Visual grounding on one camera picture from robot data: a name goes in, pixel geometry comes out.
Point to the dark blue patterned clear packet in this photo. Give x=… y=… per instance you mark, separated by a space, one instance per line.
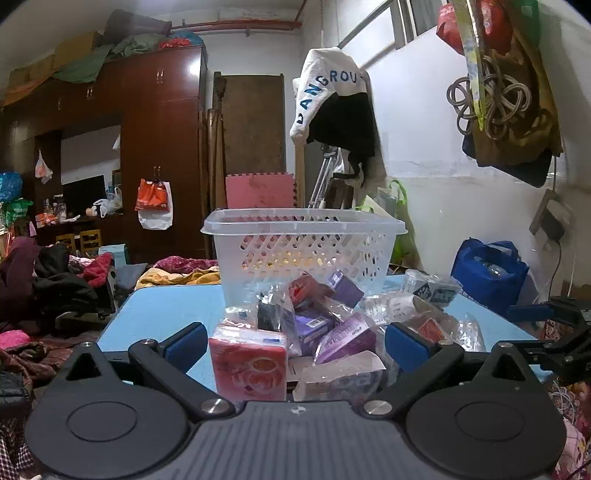
x=431 y=288

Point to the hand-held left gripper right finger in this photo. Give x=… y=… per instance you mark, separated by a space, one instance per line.
x=405 y=345

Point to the brown hanging bag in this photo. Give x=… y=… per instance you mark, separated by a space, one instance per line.
x=531 y=138

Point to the brown wooden door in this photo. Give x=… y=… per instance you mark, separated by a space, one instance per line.
x=251 y=124

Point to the yellow wooden chairs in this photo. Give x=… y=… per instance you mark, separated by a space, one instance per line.
x=87 y=240

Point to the pale pink wrapped box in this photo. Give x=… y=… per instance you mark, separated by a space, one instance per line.
x=339 y=381

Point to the shiny blue plastic bag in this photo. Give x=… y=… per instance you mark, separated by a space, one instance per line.
x=9 y=185

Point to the blue fabric bag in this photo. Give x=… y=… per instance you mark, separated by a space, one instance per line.
x=489 y=277

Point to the red packet in plastic wrap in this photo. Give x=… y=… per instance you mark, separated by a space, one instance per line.
x=247 y=364

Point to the black television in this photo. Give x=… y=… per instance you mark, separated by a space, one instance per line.
x=83 y=194

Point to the yellow blanket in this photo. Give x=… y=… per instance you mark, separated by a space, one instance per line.
x=184 y=278

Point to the red box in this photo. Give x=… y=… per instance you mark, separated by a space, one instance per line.
x=307 y=290

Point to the black garment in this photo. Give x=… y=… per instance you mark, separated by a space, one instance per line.
x=346 y=124

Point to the cardboard boxes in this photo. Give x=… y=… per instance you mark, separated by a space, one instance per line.
x=55 y=55

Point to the dark purple box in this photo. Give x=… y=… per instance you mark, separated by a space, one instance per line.
x=314 y=325

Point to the green and white bag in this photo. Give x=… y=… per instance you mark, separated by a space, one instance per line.
x=399 y=203

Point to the orange and white plastic bag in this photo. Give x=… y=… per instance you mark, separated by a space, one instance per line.
x=154 y=203

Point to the black item in clear bag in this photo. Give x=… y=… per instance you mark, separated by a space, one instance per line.
x=268 y=314

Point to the mauve box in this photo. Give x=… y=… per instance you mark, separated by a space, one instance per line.
x=346 y=339

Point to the white clear packet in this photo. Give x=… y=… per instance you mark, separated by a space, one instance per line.
x=390 y=307

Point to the green cloth bundle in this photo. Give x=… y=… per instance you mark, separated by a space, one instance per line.
x=87 y=62

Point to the brown wooden wardrobe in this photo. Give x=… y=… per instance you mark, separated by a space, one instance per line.
x=157 y=138

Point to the red item in clear bag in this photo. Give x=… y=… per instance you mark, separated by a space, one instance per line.
x=431 y=330

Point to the small white and red bag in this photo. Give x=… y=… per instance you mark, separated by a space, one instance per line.
x=43 y=168

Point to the pink foam mat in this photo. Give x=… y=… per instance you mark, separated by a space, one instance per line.
x=258 y=191

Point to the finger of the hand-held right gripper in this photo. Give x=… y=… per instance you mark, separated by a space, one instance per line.
x=531 y=313
x=540 y=354

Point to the small purple box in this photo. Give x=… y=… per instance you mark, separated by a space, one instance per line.
x=345 y=286

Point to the wall power adapter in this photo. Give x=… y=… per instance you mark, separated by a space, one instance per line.
x=551 y=221

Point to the white hoodie with blue letters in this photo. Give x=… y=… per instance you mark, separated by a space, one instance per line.
x=318 y=83

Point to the red pipe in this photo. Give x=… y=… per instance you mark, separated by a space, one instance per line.
x=240 y=25

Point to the metal crutch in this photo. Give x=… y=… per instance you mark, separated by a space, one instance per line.
x=321 y=177

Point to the red hanging bag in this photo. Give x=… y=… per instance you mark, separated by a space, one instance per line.
x=489 y=23

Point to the pile of dark clothes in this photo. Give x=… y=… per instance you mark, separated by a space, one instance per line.
x=51 y=281

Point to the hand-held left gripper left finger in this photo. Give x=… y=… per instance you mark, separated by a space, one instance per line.
x=187 y=347

